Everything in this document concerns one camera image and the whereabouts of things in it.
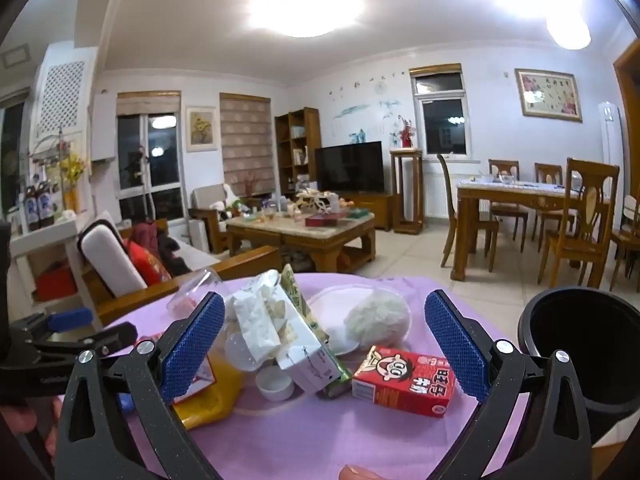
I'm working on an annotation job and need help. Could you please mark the wooden door frame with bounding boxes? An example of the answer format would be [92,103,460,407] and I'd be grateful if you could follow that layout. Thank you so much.
[612,37,640,161]

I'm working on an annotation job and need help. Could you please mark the black television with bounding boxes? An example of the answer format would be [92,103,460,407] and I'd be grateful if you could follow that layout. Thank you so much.
[314,141,385,194]

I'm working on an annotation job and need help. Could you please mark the small white cup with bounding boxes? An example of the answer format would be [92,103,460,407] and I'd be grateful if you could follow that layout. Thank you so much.
[256,365,295,402]

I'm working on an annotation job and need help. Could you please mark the sunflower framed picture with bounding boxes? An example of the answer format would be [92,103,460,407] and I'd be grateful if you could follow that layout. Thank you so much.
[186,106,219,152]

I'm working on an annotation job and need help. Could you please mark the printed purple cloth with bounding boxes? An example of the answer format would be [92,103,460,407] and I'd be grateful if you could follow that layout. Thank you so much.
[107,272,531,480]

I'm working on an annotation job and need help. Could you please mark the wooden sofa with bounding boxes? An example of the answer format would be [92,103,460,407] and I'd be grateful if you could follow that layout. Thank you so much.
[75,212,283,326]

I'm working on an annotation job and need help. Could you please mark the red cushion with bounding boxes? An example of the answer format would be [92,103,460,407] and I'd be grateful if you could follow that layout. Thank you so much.
[125,240,173,286]

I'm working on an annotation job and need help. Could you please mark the yellow flowers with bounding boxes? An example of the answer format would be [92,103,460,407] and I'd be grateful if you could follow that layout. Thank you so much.
[59,152,90,213]

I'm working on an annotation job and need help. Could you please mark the wooden dining chair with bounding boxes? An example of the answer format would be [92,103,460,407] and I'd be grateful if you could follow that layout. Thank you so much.
[610,195,640,291]
[537,158,621,288]
[534,162,568,241]
[488,159,529,253]
[436,154,501,268]

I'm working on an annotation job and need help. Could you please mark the red gift box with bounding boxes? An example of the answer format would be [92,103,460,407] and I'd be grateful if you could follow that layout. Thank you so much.
[305,212,348,227]

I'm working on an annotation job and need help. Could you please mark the white sofa cushion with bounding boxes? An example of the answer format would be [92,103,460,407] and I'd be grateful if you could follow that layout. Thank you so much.
[80,220,149,298]

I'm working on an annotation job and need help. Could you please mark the red drink carton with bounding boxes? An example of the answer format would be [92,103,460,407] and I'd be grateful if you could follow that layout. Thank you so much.
[352,345,456,418]

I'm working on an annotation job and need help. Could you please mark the white fluffy pompom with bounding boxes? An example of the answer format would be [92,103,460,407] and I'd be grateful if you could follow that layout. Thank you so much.
[345,291,412,348]

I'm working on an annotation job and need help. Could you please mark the glass balcony door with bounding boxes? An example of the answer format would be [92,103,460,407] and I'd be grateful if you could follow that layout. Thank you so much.
[116,92,183,221]

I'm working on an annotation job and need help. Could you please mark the green yellow snack packet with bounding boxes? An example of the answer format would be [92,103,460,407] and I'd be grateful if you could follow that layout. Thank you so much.
[279,264,331,346]

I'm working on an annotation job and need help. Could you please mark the wooden armchair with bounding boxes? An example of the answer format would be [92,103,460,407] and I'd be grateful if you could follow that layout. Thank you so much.
[189,184,236,253]

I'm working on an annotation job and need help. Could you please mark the wooden coffee table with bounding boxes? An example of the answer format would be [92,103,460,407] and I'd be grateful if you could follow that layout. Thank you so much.
[226,210,377,275]

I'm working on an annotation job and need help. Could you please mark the white green drink carton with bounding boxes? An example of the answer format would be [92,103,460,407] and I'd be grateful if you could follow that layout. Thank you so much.
[274,310,354,401]

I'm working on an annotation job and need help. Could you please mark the wooden dining table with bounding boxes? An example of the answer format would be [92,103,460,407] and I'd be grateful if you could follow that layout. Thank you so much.
[450,177,608,282]

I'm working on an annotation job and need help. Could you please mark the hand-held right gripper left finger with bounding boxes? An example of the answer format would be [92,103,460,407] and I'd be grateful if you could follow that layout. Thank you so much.
[54,291,227,480]

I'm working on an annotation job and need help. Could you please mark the beige roman blind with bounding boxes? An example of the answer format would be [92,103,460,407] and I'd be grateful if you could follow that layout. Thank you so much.
[116,92,181,117]

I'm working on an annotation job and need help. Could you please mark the white wall unit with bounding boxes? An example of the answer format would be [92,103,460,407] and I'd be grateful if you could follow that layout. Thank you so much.
[90,90,118,163]

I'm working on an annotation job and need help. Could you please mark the person's right hand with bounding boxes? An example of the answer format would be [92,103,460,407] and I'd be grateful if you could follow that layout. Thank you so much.
[339,464,387,480]

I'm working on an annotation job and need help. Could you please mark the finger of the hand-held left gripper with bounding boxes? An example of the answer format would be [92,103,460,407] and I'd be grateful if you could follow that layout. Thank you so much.
[46,306,96,333]
[29,321,140,362]

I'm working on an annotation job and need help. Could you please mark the wooden bookshelf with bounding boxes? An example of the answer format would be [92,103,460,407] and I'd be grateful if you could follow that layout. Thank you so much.
[274,107,322,196]

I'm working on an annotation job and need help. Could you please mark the wooden television stand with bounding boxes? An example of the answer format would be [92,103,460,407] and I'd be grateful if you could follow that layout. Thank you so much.
[345,192,396,231]

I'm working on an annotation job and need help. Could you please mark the dark clothes pile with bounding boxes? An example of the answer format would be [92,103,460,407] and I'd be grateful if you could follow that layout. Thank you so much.
[132,220,193,276]

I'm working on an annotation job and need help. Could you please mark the tall wooden plant stand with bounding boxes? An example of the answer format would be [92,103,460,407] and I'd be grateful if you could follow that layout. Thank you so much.
[390,147,425,235]

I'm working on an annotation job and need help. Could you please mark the person's left hand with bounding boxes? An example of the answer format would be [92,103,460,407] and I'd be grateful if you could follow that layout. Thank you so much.
[0,403,40,437]

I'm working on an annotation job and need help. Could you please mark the white standing air conditioner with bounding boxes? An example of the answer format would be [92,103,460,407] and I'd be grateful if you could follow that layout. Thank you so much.
[598,102,623,166]

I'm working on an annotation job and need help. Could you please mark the black trash bin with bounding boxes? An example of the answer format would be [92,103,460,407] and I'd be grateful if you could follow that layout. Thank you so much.
[517,287,640,448]

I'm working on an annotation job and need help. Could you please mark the white radiator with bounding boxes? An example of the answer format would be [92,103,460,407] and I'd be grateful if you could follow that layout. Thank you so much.
[422,170,458,218]

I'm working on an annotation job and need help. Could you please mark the brown beer bottle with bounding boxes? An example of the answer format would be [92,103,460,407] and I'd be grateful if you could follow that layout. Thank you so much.
[25,175,42,233]
[39,172,56,228]

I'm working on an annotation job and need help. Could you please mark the wooden fruit rack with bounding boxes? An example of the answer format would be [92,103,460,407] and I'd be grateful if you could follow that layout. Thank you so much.
[295,192,341,216]

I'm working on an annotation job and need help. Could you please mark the clear plastic cup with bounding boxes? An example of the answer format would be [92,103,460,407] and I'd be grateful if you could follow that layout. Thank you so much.
[167,267,226,318]

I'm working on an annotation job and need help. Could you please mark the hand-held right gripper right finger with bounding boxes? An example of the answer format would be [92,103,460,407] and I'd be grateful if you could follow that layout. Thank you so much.
[424,289,593,480]

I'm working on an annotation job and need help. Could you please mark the round ceiling lamp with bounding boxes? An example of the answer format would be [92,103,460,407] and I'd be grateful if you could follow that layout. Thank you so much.
[245,0,366,38]

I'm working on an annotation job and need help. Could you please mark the blue wall decal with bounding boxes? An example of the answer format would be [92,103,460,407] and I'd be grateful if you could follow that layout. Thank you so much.
[330,75,403,141]

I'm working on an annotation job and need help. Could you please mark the white lattice cabinet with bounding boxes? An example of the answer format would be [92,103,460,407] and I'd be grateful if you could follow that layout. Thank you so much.
[30,45,98,161]

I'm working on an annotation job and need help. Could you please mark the striped roller blind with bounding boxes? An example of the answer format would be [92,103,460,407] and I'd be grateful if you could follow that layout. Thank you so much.
[220,93,273,196]

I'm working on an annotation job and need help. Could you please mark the white side cabinet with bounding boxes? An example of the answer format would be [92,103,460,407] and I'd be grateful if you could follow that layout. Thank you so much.
[10,212,101,321]

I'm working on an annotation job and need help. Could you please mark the ceiling vent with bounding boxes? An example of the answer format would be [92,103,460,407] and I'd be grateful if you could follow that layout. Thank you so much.
[0,45,31,68]

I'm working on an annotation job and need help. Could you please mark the white plastic bag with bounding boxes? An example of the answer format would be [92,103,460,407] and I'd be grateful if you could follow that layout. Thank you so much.
[231,270,287,363]

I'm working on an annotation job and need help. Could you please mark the floral framed picture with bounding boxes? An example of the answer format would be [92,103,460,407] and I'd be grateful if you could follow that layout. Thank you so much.
[515,68,583,122]

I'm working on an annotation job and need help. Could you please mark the stuffed toy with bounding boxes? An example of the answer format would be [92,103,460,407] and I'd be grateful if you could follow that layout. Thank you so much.
[212,185,251,221]

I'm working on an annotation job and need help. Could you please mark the white pendant lamp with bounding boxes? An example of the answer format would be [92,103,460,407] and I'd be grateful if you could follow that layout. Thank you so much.
[542,0,592,51]

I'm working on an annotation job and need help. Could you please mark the white framed window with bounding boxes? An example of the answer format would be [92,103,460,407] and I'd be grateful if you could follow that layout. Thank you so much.
[410,65,473,158]

